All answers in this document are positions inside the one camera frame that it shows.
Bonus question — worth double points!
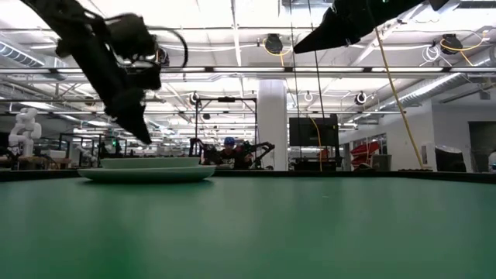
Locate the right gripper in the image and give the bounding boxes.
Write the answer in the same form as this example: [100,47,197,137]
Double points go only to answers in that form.
[293,0,426,53]

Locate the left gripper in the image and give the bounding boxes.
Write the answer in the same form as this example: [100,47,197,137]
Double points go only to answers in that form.
[56,22,163,145]

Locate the pale green plate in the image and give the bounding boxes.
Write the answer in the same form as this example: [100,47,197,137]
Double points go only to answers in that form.
[99,156,202,170]

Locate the large white plate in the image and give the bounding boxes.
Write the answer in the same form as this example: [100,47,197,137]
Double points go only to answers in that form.
[76,165,217,184]

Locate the black monitor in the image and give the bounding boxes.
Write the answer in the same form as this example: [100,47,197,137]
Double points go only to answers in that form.
[288,116,340,147]

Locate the white column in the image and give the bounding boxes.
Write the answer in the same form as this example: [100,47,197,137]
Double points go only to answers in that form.
[257,79,289,171]

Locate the long wooden workbench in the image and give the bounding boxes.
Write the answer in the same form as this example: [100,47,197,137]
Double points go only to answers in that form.
[0,154,73,171]

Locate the person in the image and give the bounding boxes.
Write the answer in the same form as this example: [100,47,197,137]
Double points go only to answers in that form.
[218,136,253,171]

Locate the red storage bins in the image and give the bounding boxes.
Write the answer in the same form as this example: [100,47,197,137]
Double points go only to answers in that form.
[350,140,383,168]

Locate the black round bin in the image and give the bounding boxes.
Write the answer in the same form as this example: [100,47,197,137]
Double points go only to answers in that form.
[434,144,467,173]

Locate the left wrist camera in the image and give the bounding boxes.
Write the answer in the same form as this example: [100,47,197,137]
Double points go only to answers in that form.
[108,14,159,59]

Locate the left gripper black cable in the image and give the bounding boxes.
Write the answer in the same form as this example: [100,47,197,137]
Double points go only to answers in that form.
[149,26,190,70]

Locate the yellow cable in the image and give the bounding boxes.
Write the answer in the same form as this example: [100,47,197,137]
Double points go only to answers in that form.
[373,26,426,171]
[308,117,323,172]

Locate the black metal camera frame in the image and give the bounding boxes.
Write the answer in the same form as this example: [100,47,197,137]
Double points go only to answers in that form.
[195,96,259,171]

